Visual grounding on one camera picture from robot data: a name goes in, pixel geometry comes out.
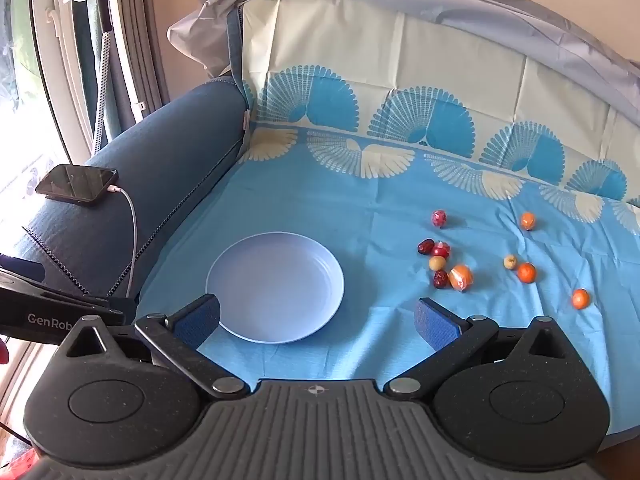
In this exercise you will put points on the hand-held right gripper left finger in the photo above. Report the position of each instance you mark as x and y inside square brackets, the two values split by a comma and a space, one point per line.
[197, 320]

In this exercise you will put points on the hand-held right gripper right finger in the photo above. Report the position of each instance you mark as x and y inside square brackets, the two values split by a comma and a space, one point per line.
[440, 322]

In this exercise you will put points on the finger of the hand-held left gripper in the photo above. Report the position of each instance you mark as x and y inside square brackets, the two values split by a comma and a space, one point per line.
[75, 295]

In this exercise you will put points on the red date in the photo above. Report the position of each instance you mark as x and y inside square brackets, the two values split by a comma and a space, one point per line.
[425, 246]
[440, 279]

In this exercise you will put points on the plastic-wrapped orange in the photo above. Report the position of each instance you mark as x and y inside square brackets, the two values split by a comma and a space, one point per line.
[460, 277]

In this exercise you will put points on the yellow longan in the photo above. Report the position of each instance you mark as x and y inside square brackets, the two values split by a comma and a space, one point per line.
[510, 261]
[437, 262]

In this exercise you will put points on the light blue round plate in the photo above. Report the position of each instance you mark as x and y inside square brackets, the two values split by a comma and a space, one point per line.
[275, 285]

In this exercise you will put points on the pink candy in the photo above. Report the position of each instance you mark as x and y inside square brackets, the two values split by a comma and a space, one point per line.
[440, 218]

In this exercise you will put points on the small orange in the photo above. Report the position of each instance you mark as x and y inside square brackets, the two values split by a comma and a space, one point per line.
[580, 298]
[528, 220]
[526, 272]

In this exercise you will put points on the red wrapped candy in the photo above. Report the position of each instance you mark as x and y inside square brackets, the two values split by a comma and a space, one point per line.
[441, 250]

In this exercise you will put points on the black smartphone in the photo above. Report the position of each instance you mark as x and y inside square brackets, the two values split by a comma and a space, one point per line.
[75, 183]

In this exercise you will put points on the blue fan-print cloth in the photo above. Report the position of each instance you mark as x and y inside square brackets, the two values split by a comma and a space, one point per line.
[350, 200]

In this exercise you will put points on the white clip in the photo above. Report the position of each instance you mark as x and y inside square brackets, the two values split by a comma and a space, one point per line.
[245, 121]

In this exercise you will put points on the white window frame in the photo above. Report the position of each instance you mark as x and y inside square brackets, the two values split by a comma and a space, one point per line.
[60, 60]

